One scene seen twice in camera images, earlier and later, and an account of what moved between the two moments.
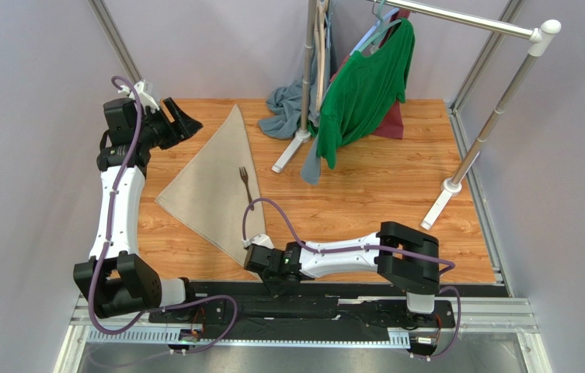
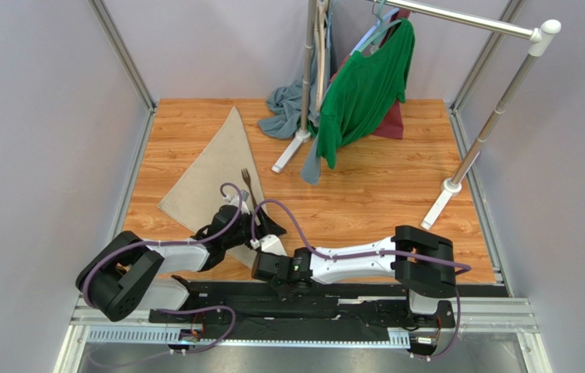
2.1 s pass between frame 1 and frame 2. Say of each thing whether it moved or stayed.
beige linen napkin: stayed
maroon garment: stayed
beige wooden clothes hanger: stayed
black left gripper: moved
